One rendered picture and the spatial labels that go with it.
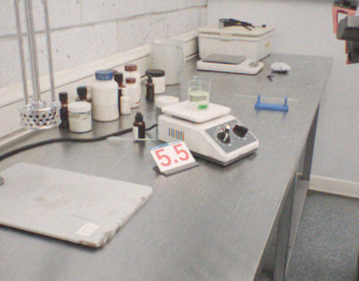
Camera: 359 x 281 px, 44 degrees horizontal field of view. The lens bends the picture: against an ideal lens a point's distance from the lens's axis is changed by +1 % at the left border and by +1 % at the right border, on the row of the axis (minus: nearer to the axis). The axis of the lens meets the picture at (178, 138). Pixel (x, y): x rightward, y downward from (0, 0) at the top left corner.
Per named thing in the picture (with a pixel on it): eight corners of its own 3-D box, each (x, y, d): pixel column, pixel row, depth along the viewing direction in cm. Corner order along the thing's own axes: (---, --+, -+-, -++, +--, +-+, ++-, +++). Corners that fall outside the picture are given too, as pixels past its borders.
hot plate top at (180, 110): (232, 112, 103) (232, 108, 103) (199, 123, 94) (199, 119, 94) (193, 102, 110) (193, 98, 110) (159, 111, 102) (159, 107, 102)
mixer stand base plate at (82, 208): (154, 192, 81) (154, 186, 81) (97, 250, 64) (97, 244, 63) (20, 165, 91) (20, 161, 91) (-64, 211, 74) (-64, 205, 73)
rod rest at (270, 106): (288, 107, 136) (289, 96, 135) (287, 110, 133) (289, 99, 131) (255, 105, 138) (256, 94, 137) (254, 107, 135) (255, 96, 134)
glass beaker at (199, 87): (188, 113, 99) (189, 77, 96) (185, 107, 104) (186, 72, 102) (214, 113, 100) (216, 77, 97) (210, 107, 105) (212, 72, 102)
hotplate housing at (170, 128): (259, 151, 101) (262, 118, 98) (224, 168, 92) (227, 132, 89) (186, 129, 115) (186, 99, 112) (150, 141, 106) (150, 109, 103)
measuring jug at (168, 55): (197, 85, 161) (199, 43, 156) (169, 90, 154) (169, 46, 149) (168, 76, 175) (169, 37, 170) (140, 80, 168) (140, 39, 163)
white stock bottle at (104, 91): (122, 120, 121) (121, 72, 117) (96, 123, 118) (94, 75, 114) (114, 113, 127) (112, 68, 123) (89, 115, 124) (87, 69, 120)
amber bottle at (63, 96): (74, 124, 117) (72, 91, 114) (69, 128, 114) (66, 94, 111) (61, 123, 118) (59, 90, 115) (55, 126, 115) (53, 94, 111)
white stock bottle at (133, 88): (123, 108, 132) (123, 80, 129) (122, 104, 136) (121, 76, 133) (140, 107, 133) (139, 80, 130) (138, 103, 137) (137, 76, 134)
